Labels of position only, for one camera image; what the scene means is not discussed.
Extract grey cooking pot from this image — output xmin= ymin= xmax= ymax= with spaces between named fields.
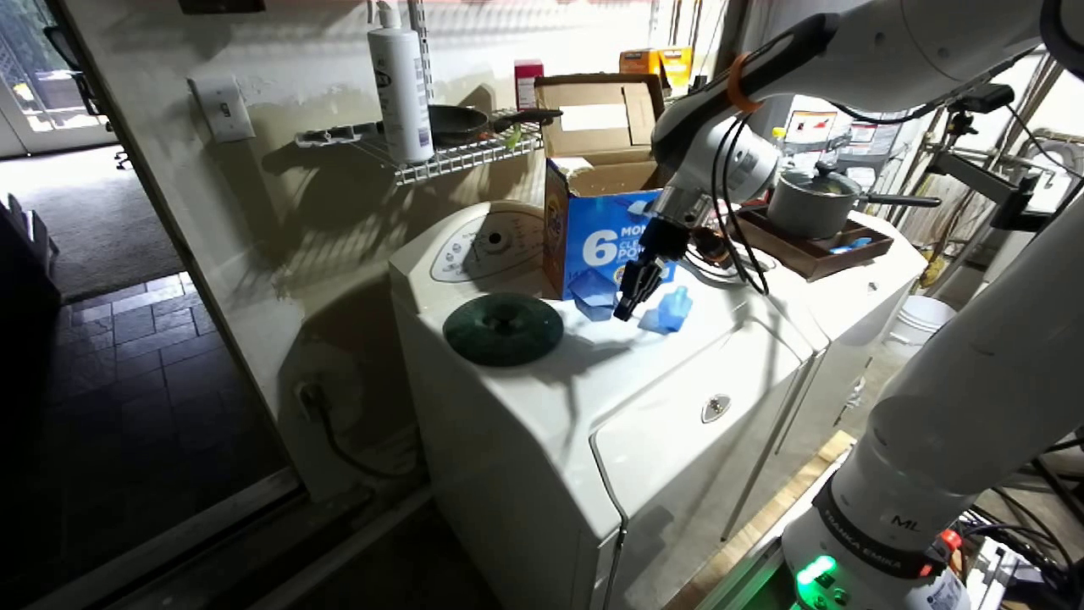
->
xmin=766 ymin=156 xmax=945 ymax=248

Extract wooden platform board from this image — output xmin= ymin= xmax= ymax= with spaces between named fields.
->
xmin=663 ymin=426 xmax=858 ymax=610

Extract tall white bottle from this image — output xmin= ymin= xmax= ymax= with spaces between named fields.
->
xmin=363 ymin=0 xmax=439 ymax=169

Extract brown cardboard box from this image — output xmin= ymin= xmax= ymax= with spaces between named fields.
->
xmin=290 ymin=119 xmax=550 ymax=191

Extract green robot base block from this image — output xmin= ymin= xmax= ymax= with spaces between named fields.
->
xmin=790 ymin=549 xmax=853 ymax=610

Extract orange cable strap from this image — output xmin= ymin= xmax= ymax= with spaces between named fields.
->
xmin=722 ymin=47 xmax=760 ymax=119

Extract black power cord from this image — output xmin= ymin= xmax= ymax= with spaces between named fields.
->
xmin=294 ymin=375 xmax=430 ymax=489

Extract blue plastic scoop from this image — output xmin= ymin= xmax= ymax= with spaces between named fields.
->
xmin=636 ymin=282 xmax=696 ymax=340

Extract white light switch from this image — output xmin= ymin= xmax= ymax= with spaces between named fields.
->
xmin=188 ymin=74 xmax=258 ymax=147

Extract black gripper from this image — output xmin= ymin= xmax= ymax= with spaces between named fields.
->
xmin=614 ymin=213 xmax=698 ymax=326

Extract white dryer machine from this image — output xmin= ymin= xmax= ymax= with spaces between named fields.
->
xmin=722 ymin=206 xmax=933 ymax=544

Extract pink box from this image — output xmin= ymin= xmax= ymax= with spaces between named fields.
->
xmin=512 ymin=61 xmax=550 ymax=116

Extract dark wooden tray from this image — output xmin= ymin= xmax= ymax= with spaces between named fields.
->
xmin=726 ymin=206 xmax=898 ymax=285

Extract yellow box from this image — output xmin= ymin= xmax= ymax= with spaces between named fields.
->
xmin=615 ymin=43 xmax=696 ymax=101

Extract blue detergent cardboard box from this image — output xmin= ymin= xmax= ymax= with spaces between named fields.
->
xmin=532 ymin=70 xmax=672 ymax=305

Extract black frying pan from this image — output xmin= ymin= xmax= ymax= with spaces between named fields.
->
xmin=425 ymin=101 xmax=567 ymax=151

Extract black camera stand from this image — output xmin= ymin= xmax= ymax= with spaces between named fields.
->
xmin=923 ymin=78 xmax=1084 ymax=237

